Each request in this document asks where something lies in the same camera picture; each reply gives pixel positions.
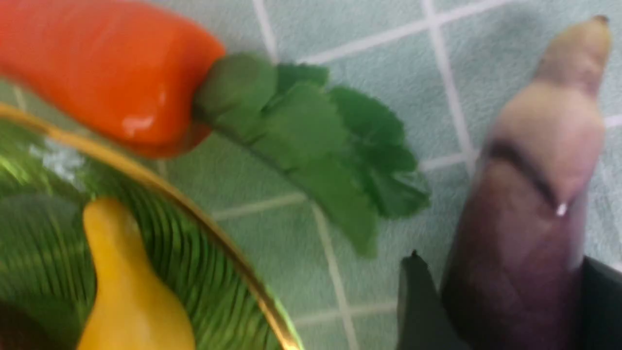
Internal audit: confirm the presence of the yellow banana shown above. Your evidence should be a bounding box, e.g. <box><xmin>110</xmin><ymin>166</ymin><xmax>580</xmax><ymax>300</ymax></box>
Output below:
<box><xmin>77</xmin><ymin>197</ymin><xmax>196</xmax><ymax>350</ymax></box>

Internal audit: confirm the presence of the orange carrot with green leaves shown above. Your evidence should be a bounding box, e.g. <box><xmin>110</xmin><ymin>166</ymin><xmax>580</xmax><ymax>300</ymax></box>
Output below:
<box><xmin>1</xmin><ymin>0</ymin><xmax>431</xmax><ymax>257</ymax></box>

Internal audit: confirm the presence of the dark purple eggplant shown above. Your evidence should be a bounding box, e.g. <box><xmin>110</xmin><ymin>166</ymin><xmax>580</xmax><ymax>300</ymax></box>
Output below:
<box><xmin>440</xmin><ymin>14</ymin><xmax>612</xmax><ymax>350</ymax></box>

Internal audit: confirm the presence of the green leaf-shaped glass plate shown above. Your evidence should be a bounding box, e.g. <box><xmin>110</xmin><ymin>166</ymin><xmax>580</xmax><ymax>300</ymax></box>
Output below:
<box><xmin>1</xmin><ymin>104</ymin><xmax>304</xmax><ymax>350</ymax></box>

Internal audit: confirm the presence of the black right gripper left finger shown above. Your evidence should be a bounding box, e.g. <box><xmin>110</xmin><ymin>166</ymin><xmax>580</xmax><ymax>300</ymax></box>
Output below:
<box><xmin>396</xmin><ymin>250</ymin><xmax>469</xmax><ymax>350</ymax></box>

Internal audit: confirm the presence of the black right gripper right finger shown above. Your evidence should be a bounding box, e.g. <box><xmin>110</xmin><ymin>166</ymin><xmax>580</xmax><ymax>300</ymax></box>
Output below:
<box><xmin>576</xmin><ymin>255</ymin><xmax>622</xmax><ymax>350</ymax></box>

